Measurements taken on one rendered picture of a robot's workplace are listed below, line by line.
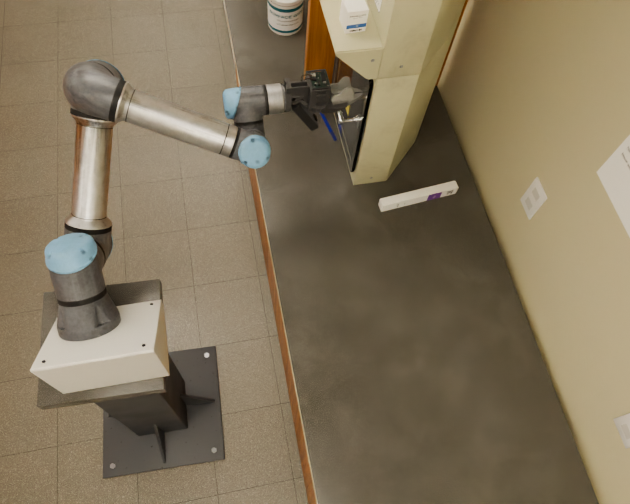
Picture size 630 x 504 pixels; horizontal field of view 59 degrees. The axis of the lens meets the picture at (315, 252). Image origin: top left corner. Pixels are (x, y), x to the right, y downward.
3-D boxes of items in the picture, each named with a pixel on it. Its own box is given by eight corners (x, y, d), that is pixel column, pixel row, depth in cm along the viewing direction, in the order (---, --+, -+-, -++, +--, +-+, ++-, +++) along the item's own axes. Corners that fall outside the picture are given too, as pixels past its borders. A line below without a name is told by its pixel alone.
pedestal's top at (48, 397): (42, 410, 147) (36, 406, 143) (48, 297, 161) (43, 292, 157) (166, 392, 151) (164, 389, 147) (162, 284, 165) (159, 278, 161)
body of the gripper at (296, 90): (334, 90, 140) (286, 95, 138) (331, 113, 147) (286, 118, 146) (328, 67, 143) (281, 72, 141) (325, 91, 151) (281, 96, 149)
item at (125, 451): (103, 478, 222) (7, 446, 142) (104, 361, 243) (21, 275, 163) (225, 459, 229) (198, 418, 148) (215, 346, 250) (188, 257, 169)
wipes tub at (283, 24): (298, 10, 215) (300, -25, 202) (305, 34, 209) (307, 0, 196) (265, 13, 213) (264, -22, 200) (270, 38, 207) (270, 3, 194)
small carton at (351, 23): (359, 16, 134) (362, -6, 128) (365, 31, 132) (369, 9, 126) (339, 19, 133) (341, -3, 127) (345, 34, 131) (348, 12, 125)
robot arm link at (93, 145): (54, 277, 143) (64, 55, 126) (68, 256, 157) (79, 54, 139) (103, 283, 146) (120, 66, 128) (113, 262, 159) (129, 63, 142)
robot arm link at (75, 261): (49, 305, 133) (34, 252, 128) (63, 282, 145) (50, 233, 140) (101, 297, 134) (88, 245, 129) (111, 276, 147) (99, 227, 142)
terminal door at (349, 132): (333, 100, 189) (346, -1, 154) (353, 174, 176) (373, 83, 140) (330, 100, 189) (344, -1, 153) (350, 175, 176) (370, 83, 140)
